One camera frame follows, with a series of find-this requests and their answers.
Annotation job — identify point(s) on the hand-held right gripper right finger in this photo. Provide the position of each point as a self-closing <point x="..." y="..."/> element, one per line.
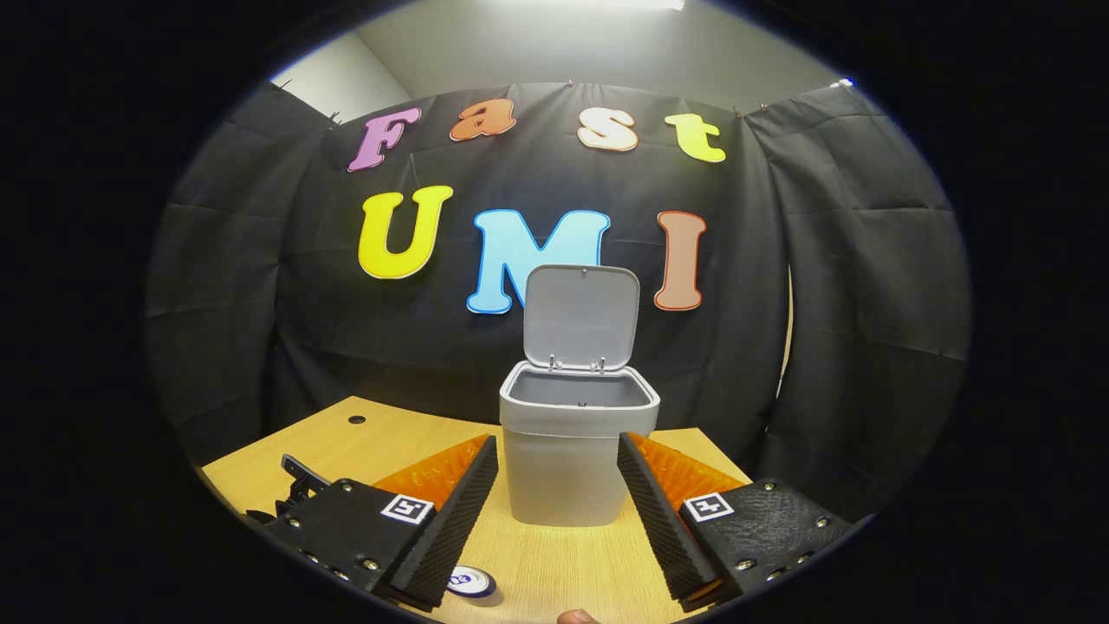
<point x="658" y="520"/>

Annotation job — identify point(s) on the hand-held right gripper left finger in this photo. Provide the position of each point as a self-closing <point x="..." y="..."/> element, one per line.
<point x="455" y="520"/>

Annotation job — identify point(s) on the blue pop can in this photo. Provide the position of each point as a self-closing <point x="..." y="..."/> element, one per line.
<point x="472" y="581"/>

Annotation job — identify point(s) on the white desktop garbage bin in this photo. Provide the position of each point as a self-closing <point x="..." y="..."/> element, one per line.
<point x="563" y="477"/>

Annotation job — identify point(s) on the wooden desktop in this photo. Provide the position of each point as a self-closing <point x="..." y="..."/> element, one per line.
<point x="554" y="572"/>

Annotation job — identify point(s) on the black backdrop cloth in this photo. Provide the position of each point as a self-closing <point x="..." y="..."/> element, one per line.
<point x="346" y="347"/>

